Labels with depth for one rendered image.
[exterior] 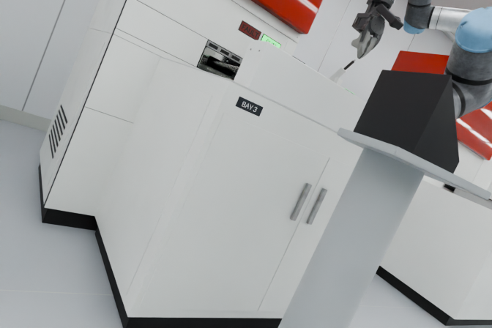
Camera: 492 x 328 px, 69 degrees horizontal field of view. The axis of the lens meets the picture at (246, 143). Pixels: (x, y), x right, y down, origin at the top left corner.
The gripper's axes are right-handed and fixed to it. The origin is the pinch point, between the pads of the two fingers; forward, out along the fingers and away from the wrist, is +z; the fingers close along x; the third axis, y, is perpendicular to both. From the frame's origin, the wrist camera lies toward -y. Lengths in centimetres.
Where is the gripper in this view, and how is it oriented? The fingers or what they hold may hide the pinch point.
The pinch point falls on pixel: (362, 55)
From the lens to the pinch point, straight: 133.5
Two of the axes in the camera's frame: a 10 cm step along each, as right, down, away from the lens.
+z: -4.1, 9.1, 0.9
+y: -5.0, -3.0, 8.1
